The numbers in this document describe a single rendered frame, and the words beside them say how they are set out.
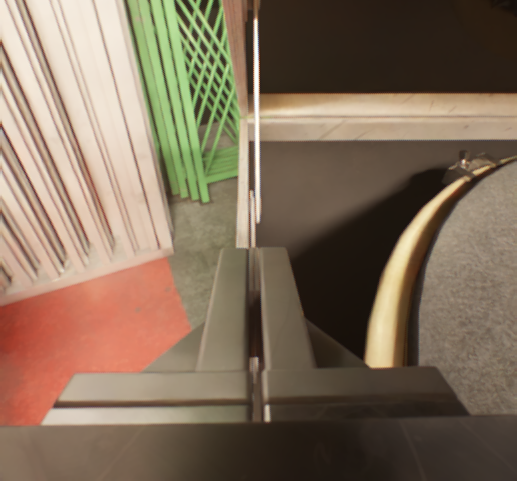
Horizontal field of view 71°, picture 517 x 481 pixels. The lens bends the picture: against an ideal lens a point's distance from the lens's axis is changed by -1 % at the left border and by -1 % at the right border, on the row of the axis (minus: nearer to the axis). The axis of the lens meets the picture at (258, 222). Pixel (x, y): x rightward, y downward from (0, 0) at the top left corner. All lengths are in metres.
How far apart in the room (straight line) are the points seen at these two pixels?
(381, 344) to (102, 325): 1.31
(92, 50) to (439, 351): 1.17
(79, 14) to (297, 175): 0.83
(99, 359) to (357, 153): 1.15
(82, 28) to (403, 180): 0.96
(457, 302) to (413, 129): 0.35
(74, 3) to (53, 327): 1.09
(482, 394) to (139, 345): 1.26
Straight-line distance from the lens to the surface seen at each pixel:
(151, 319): 1.49
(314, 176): 0.63
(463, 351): 0.31
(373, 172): 0.65
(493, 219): 0.43
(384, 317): 0.33
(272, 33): 0.38
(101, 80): 1.29
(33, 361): 1.57
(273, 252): 0.15
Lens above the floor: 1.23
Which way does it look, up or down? 44 degrees down
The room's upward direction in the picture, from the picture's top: straight up
